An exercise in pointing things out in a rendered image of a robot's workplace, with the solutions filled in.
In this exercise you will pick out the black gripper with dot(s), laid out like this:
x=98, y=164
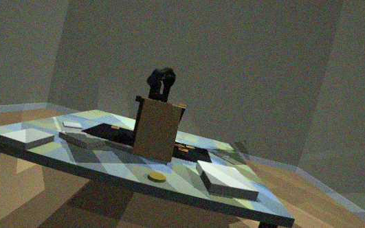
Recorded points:
x=138, y=97

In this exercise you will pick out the yellow round disc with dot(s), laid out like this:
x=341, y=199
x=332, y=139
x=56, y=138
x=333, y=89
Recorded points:
x=156, y=177

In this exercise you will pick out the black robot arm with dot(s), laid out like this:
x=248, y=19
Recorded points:
x=167, y=76

